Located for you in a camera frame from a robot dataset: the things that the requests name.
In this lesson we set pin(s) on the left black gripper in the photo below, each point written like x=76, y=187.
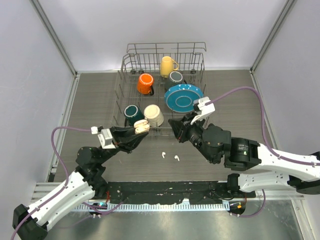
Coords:
x=125, y=139

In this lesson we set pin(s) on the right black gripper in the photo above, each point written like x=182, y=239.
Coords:
x=181, y=126

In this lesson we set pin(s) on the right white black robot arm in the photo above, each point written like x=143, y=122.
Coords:
x=255, y=166

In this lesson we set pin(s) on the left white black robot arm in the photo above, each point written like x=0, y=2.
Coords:
x=33, y=222

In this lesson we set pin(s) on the dark green mug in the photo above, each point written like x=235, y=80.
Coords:
x=132, y=114

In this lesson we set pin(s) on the cream white mug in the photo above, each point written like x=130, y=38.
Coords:
x=153, y=115

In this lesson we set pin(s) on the blue plate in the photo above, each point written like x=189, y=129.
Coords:
x=180, y=98

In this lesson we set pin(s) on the grey mug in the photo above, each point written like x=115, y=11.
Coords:
x=173, y=79

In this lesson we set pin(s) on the orange mug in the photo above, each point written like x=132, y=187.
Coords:
x=145, y=84

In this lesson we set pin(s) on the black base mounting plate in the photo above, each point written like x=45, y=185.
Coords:
x=171, y=192

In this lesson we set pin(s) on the yellow mug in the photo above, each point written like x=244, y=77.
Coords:
x=167, y=66

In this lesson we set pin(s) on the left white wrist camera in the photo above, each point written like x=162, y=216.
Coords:
x=105, y=137

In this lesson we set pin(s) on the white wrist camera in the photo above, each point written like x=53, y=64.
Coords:
x=105, y=137
x=203, y=108

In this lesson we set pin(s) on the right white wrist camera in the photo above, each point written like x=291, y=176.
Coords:
x=203, y=108

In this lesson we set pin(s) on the grey wire dish rack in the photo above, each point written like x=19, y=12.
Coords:
x=145, y=58

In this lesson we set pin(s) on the white slotted cable duct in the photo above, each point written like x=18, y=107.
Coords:
x=182, y=207

